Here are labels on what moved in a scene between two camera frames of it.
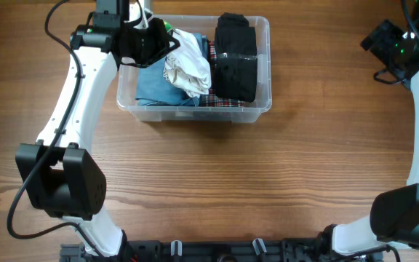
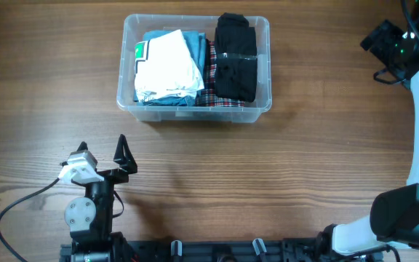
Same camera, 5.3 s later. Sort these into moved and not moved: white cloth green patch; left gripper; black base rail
Moved: left gripper; white cloth green patch
Not moved: black base rail
